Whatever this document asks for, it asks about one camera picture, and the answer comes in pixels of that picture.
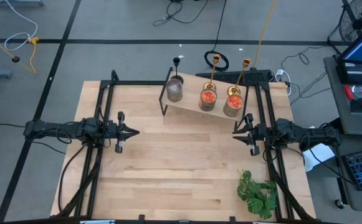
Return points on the white paper sheet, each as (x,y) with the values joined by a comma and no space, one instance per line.
(319,155)

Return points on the green artificial leaf plant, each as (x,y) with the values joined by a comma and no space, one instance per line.
(258,196)

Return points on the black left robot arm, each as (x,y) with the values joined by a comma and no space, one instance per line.
(62,129)

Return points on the black label printer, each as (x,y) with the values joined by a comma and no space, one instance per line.
(353,73)

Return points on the grey candle jar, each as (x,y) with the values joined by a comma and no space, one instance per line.
(174,90)

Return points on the wooden shelf riser black legs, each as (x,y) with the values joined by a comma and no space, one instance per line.
(190,93)

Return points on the grey side desk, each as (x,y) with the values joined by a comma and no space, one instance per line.
(336,105)

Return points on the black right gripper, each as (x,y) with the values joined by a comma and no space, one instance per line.
(258,132)

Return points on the black candlestick holder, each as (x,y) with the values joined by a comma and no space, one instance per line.
(176,61)

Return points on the small black box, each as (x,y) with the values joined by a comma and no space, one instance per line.
(359,105)

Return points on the gold candlestick holder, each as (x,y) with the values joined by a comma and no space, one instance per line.
(216,58)
(246,62)

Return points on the black aluminium frame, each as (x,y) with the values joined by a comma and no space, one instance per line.
(137,82)

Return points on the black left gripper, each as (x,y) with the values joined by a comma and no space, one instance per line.
(116,130)

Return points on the orange candle jar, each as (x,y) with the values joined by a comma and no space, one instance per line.
(233,104)
(207,99)

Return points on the black floor fan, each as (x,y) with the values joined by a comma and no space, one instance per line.
(359,23)

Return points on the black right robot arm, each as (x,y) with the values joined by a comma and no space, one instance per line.
(305,133)

